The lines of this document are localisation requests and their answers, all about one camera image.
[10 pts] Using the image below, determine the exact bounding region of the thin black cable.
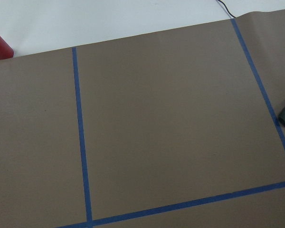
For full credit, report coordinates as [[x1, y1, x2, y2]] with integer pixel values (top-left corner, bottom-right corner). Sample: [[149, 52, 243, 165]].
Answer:
[[216, 0, 237, 18]]

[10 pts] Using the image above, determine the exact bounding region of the brown paper table cover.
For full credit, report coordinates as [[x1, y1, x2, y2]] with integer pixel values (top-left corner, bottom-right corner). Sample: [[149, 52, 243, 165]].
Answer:
[[0, 10, 285, 228]]

